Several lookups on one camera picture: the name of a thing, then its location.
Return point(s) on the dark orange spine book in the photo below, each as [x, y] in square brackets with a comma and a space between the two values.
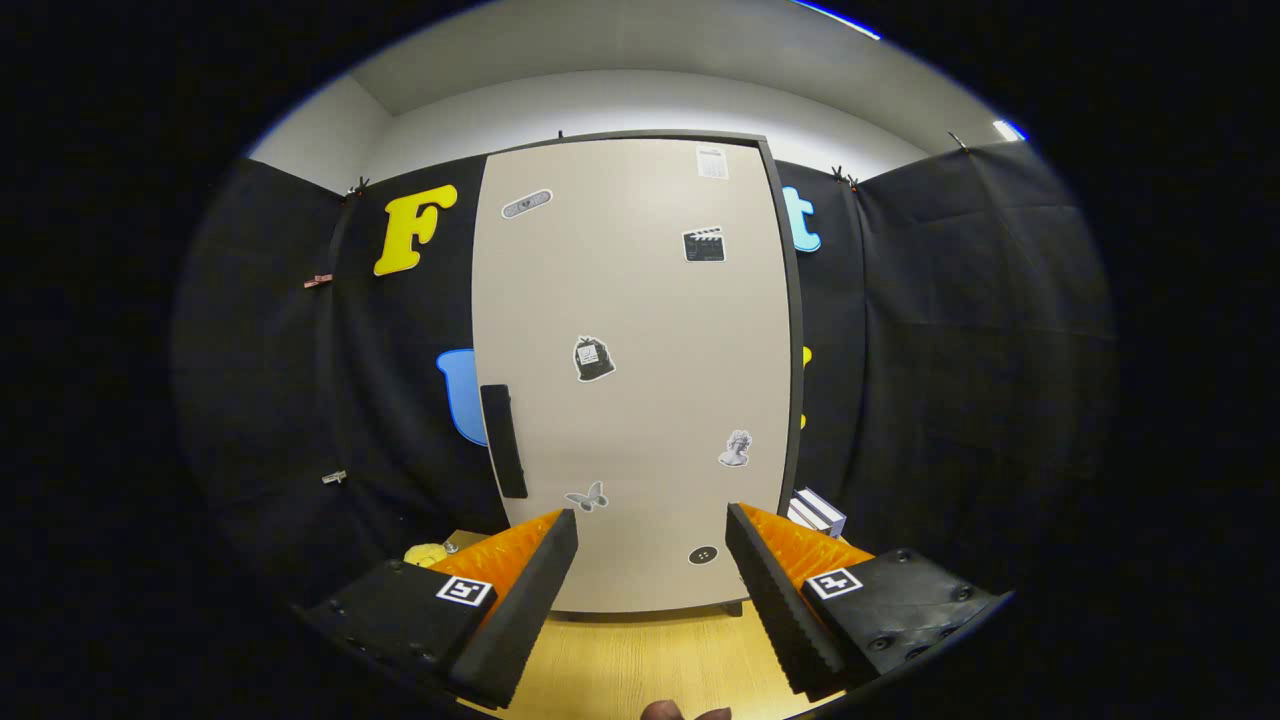
[803, 514]

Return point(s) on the beige shoe cabinet door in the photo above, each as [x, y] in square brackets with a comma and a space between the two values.
[640, 300]

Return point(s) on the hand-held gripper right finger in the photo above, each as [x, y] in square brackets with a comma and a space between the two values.
[778, 610]

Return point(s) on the dark grey shoe cabinet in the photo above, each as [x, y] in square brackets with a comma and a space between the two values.
[797, 350]

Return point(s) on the red clip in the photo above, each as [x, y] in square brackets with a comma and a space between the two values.
[318, 281]

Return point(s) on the yellow plush toy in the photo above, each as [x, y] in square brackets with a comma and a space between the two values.
[425, 554]

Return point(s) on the black backdrop cloth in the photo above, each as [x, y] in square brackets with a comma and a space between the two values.
[950, 350]

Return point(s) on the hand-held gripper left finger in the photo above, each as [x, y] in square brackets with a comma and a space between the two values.
[525, 610]

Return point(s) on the small ceiling light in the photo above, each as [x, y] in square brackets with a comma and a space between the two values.
[1008, 130]

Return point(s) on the blue purple book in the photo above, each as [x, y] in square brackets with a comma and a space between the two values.
[828, 512]

